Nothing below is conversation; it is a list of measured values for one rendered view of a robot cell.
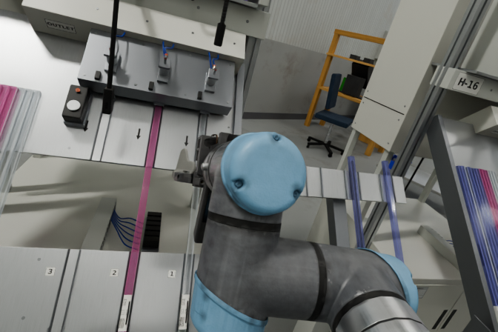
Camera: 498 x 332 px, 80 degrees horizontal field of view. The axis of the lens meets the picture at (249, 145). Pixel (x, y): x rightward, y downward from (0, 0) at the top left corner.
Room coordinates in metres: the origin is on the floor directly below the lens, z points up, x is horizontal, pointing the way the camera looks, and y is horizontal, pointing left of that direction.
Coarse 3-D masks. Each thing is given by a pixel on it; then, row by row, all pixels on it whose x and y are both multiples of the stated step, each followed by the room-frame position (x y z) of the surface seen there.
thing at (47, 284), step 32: (0, 256) 0.39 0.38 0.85; (32, 256) 0.41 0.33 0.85; (64, 256) 0.42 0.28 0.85; (96, 256) 0.44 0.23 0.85; (128, 256) 0.46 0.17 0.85; (160, 256) 0.48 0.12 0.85; (0, 288) 0.36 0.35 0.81; (32, 288) 0.38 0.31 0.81; (64, 288) 0.39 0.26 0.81; (96, 288) 0.41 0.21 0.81; (160, 288) 0.44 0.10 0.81; (192, 288) 0.46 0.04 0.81; (0, 320) 0.33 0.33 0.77; (32, 320) 0.35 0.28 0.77; (64, 320) 0.36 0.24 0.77; (96, 320) 0.38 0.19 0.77; (128, 320) 0.39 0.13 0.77; (160, 320) 0.41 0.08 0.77
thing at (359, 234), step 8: (352, 160) 0.70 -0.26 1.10; (352, 168) 0.68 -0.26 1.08; (352, 176) 0.67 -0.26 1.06; (352, 184) 0.66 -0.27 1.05; (352, 192) 0.65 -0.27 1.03; (352, 200) 0.64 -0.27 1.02; (360, 208) 0.63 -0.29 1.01; (360, 216) 0.61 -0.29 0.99; (360, 224) 0.60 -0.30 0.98; (360, 232) 0.59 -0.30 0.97; (360, 240) 0.58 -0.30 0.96
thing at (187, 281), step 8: (200, 120) 0.70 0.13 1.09; (200, 128) 0.68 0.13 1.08; (192, 200) 0.57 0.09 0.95; (192, 208) 0.56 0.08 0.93; (192, 216) 0.55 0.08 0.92; (192, 224) 0.54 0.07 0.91; (192, 232) 0.53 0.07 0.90; (192, 240) 0.52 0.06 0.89; (192, 248) 0.50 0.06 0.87; (192, 256) 0.49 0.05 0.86; (192, 264) 0.49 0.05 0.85; (184, 280) 0.46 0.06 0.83; (184, 288) 0.45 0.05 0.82
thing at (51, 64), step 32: (0, 32) 0.65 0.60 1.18; (32, 32) 0.68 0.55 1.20; (0, 64) 0.61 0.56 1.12; (32, 64) 0.63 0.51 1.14; (64, 64) 0.66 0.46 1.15; (64, 96) 0.62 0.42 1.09; (96, 96) 0.64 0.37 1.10; (32, 128) 0.55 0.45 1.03; (64, 128) 0.57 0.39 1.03; (96, 128) 0.60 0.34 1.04; (128, 128) 0.63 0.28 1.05; (160, 128) 0.65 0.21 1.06; (192, 128) 0.69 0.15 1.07; (224, 128) 0.72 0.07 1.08; (96, 160) 0.56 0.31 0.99; (128, 160) 0.58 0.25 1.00; (160, 160) 0.61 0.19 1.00; (192, 160) 0.64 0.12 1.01
